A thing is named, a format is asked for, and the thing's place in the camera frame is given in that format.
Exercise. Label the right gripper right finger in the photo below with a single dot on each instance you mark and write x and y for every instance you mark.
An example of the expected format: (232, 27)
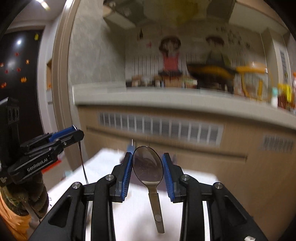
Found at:
(180, 187)

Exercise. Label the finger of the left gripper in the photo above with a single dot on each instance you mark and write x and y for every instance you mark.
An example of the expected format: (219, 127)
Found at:
(62, 133)
(72, 138)

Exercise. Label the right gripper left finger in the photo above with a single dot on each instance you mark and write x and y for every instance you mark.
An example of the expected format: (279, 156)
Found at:
(114, 187)

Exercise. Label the black-handled steel spoon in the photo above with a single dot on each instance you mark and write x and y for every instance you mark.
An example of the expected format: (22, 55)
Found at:
(148, 168)

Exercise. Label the white table cloth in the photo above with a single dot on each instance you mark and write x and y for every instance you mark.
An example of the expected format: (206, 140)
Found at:
(133, 219)

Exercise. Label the long grey vent grille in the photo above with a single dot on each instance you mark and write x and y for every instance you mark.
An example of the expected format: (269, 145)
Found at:
(196, 132)

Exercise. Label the small grey vent grille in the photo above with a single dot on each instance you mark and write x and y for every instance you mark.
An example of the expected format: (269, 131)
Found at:
(277, 144)

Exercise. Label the gas stove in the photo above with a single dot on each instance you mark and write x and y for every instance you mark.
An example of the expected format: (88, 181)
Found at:
(183, 81)

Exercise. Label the cartoon backsplash sticker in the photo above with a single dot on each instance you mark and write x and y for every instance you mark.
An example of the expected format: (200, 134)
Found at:
(154, 49)

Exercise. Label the small white teal-capped bottle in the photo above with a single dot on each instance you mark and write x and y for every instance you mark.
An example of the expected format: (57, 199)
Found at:
(274, 97)

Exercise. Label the range hood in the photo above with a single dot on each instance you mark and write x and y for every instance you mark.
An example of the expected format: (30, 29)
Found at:
(131, 14)

